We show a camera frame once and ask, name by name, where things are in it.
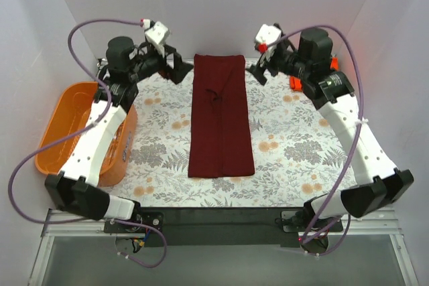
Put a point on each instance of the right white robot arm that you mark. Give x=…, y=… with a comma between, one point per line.
x=379, y=182

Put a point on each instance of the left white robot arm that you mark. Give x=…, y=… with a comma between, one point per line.
x=74, y=188

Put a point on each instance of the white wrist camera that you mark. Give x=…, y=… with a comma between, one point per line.
x=156, y=33
x=267, y=35

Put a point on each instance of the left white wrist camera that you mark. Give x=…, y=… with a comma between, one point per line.
x=156, y=33

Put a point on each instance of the maroon t shirt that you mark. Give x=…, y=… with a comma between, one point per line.
x=220, y=135

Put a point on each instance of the folded orange t shirt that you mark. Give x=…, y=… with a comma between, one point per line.
x=295, y=83

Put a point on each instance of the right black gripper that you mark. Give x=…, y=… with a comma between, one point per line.
x=268, y=65

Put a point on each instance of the floral table mat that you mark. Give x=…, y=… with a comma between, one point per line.
x=296, y=154

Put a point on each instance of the aluminium frame rail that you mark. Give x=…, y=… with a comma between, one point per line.
x=367, y=251

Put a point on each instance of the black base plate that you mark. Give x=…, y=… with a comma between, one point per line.
x=227, y=226

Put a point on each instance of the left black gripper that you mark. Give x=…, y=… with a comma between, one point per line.
x=169, y=61

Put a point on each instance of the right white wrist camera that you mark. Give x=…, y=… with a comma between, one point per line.
x=267, y=35

